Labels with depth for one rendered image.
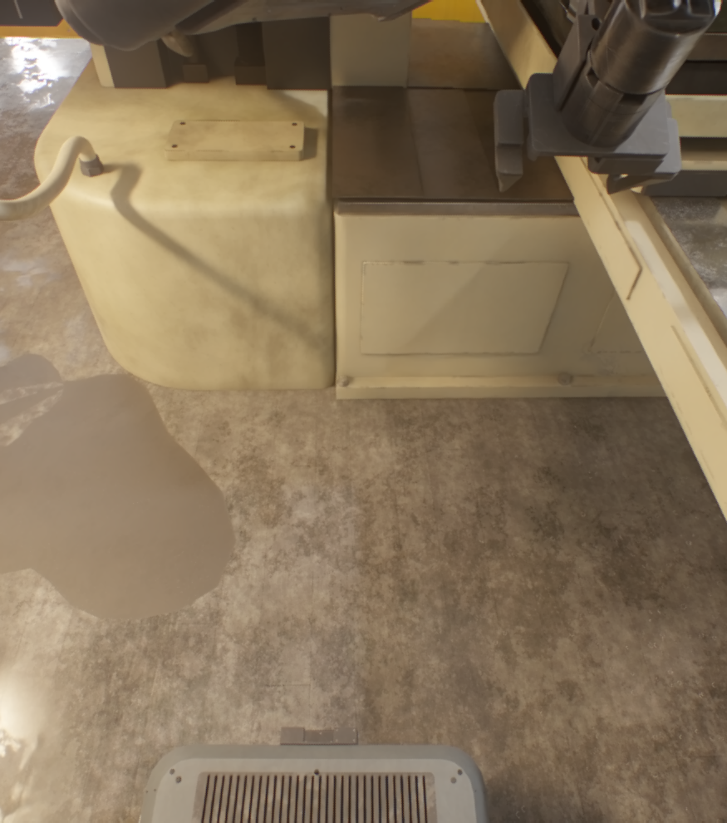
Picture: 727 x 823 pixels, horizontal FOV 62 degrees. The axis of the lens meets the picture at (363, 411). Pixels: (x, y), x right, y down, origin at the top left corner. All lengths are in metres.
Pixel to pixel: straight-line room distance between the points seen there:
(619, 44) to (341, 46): 1.52
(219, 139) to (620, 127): 1.27
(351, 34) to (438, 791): 1.75
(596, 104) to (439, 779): 0.93
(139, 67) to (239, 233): 0.70
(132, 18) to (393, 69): 1.60
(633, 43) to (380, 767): 0.97
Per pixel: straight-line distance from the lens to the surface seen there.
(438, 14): 3.77
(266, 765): 1.09
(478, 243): 1.51
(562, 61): 0.52
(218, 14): 0.42
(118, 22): 0.39
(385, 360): 1.72
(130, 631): 1.49
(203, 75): 2.03
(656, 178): 0.55
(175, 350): 1.75
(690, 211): 1.31
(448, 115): 1.82
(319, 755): 1.09
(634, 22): 0.44
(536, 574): 1.54
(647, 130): 0.53
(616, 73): 0.46
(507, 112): 0.53
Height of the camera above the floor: 1.33
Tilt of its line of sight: 49 degrees down
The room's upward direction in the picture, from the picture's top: 2 degrees clockwise
